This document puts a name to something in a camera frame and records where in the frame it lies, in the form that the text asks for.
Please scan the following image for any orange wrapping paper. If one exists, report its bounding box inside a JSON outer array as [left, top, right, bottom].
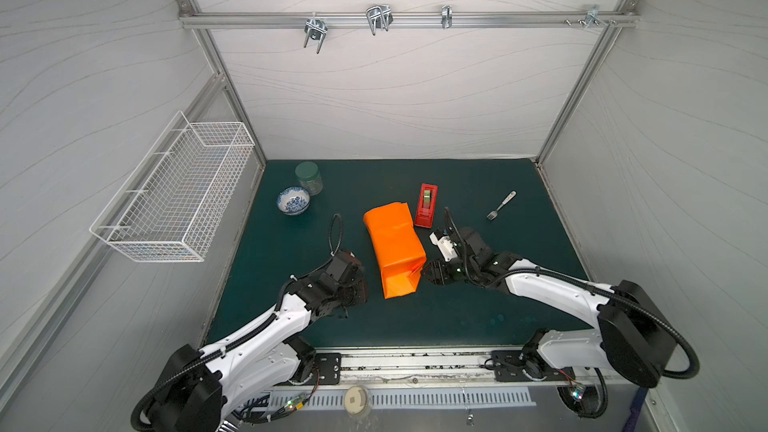
[[363, 202, 426, 299]]

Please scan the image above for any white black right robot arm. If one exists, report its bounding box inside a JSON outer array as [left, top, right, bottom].
[[422, 246, 701, 388]]

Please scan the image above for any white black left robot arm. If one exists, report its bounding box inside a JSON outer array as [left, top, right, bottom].
[[130, 251, 368, 431]]

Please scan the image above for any red tape dispenser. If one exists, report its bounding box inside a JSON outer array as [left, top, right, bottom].
[[414, 183, 438, 229]]

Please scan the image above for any blue white ceramic bowl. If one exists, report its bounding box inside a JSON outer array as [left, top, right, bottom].
[[276, 186, 311, 216]]

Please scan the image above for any round white puck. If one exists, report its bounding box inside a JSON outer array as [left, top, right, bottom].
[[343, 385, 372, 420]]

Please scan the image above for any green lidded glass jar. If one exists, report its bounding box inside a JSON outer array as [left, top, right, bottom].
[[294, 161, 323, 196]]

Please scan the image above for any metal u-bolt clamp middle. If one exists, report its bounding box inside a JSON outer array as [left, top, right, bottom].
[[365, 4, 393, 36]]

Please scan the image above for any metal u-bolt clamp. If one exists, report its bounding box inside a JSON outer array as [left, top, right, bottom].
[[365, 4, 393, 36], [303, 17, 328, 54]]

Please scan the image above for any metal u-bolt clamp left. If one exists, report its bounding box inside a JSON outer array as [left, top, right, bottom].
[[303, 17, 328, 54]]

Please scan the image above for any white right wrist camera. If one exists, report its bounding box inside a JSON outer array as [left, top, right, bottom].
[[429, 232, 458, 262]]

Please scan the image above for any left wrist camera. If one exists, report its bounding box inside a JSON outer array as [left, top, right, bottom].
[[326, 250, 364, 284]]

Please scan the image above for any fork with white handle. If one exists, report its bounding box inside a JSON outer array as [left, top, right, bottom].
[[486, 191, 517, 221]]

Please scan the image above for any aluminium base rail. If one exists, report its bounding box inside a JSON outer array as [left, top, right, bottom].
[[287, 344, 658, 388]]

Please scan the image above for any white wire basket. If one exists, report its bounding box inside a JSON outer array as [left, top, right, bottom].
[[89, 111, 255, 263]]

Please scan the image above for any blue handled tool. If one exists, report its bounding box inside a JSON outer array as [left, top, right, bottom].
[[621, 388, 649, 432]]

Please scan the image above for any metal ring clamp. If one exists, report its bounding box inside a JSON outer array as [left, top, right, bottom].
[[441, 5, 453, 30]]

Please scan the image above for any aluminium cross rail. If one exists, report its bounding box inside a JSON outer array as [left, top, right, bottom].
[[179, 8, 641, 30]]

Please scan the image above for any metal bracket clamp right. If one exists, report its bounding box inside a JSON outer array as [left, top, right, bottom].
[[563, 5, 618, 30]]

